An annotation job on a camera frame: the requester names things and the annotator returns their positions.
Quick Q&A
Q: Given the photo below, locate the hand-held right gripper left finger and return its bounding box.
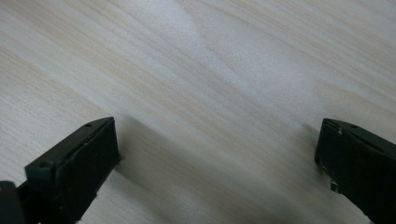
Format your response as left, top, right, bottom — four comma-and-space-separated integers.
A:
17, 116, 121, 224

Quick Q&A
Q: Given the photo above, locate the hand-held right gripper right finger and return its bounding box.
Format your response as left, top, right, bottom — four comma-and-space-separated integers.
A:
314, 118, 396, 224

